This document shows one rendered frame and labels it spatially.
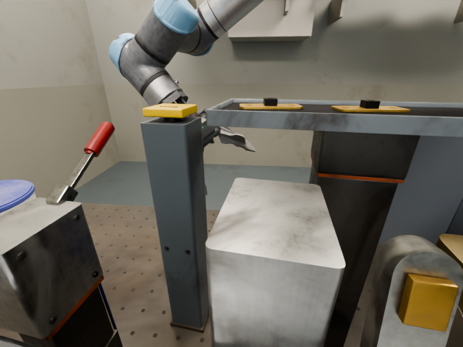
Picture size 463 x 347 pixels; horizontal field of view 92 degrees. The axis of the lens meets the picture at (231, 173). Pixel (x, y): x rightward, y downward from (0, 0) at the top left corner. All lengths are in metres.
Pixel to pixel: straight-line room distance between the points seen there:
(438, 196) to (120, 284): 0.80
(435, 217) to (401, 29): 2.94
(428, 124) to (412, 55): 3.26
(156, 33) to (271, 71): 2.62
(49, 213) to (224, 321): 0.23
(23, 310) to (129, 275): 0.42
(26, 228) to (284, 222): 0.25
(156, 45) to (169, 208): 0.30
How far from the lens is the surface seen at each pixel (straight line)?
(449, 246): 0.25
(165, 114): 0.33
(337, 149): 0.30
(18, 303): 0.32
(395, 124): 0.27
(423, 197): 0.72
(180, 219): 0.38
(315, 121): 0.25
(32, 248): 0.30
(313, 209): 0.18
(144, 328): 0.62
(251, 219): 0.16
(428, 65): 3.64
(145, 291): 0.68
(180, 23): 0.49
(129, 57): 0.53
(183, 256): 0.43
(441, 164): 0.68
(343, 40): 3.23
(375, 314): 0.20
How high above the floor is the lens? 1.20
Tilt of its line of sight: 24 degrees down
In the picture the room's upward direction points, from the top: straight up
